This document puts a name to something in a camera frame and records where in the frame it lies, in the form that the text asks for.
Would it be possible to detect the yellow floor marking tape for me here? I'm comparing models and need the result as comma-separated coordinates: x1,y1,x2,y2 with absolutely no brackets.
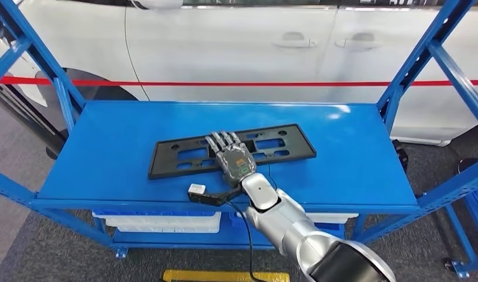
163,269,290,282

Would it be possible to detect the dark round stanchion base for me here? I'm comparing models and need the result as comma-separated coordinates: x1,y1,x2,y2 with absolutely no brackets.
456,157,478,176

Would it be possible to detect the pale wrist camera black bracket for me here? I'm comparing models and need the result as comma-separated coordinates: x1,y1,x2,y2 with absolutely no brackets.
187,183,244,207

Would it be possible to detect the black camera cable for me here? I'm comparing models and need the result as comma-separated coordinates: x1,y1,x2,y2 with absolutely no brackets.
223,199,267,282

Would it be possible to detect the blue metal shelf rack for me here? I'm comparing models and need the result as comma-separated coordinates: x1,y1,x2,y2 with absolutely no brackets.
443,186,478,279
0,0,478,260

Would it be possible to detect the white car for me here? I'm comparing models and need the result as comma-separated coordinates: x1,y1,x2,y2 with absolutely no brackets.
0,0,478,148

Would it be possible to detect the white car side mirror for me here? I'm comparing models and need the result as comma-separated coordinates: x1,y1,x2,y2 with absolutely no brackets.
132,0,183,11

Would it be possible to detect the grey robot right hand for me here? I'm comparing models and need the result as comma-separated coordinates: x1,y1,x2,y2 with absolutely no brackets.
204,131,258,189

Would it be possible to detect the black plastic plate holder part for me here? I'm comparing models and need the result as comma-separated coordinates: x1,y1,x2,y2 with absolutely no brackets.
147,123,318,180

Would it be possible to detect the white car door handle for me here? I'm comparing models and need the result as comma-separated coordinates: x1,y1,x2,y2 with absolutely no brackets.
334,32,382,51
272,32,318,49

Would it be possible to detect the red barrier tape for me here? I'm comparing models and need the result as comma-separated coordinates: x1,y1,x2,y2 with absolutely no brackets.
0,76,478,88

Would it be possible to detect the black stanchion post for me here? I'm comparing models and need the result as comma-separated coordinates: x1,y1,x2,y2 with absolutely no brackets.
0,83,69,160

